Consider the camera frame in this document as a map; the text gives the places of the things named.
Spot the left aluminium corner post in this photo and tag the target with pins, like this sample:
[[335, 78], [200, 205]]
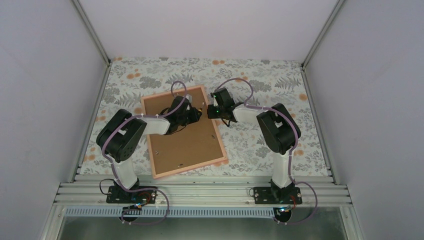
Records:
[[91, 31]]

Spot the yellow screwdriver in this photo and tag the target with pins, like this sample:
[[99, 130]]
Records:
[[200, 110]]

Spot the right aluminium corner post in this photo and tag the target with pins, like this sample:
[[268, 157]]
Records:
[[328, 23]]

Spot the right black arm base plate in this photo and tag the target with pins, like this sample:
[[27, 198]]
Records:
[[273, 195]]

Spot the aluminium rail base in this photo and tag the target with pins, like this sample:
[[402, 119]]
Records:
[[196, 196]]

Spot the floral patterned table mat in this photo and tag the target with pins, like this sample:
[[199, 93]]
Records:
[[273, 81]]

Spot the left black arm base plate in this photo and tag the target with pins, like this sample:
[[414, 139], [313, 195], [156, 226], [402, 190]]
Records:
[[117, 195]]

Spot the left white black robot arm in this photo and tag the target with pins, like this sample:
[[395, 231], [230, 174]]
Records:
[[121, 135]]

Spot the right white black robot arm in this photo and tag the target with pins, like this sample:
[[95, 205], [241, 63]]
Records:
[[279, 130]]

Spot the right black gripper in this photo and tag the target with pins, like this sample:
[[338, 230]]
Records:
[[210, 114]]

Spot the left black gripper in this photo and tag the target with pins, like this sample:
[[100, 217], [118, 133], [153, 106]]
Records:
[[194, 116]]

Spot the pink picture frame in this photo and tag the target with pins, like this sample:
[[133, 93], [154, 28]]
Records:
[[196, 146]]

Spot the aluminium corner post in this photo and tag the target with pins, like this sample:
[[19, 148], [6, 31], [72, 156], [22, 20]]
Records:
[[328, 23], [91, 31]]

